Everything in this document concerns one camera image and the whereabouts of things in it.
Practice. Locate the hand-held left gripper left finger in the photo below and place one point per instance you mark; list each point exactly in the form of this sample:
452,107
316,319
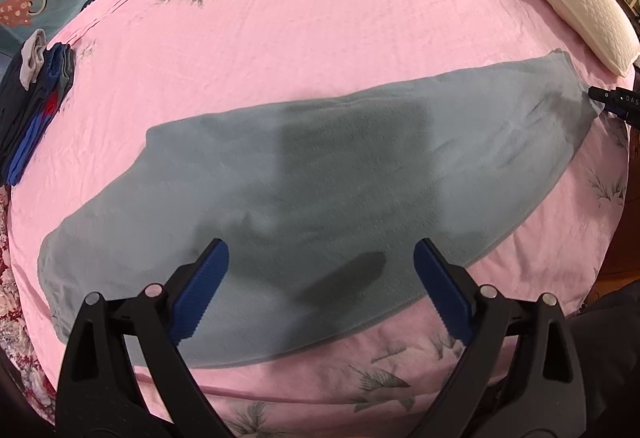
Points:
202,280

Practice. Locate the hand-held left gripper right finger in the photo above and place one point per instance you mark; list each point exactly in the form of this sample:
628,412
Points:
440,280

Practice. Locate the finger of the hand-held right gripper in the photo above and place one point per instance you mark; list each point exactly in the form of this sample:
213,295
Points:
599,95

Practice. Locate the grey fleece pants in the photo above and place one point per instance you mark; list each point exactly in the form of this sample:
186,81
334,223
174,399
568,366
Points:
320,178

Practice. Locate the person's dark clothing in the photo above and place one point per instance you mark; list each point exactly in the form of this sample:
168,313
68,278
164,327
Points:
607,358

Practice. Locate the red floral cloth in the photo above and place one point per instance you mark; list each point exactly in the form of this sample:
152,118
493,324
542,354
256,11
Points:
20,318

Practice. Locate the stack of dark folded clothes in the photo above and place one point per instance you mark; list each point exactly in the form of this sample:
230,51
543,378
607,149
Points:
35,128

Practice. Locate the pink floral bed sheet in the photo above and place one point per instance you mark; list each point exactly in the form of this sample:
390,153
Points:
280,43

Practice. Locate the grey folded cloth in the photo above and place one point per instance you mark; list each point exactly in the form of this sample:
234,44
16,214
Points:
32,58

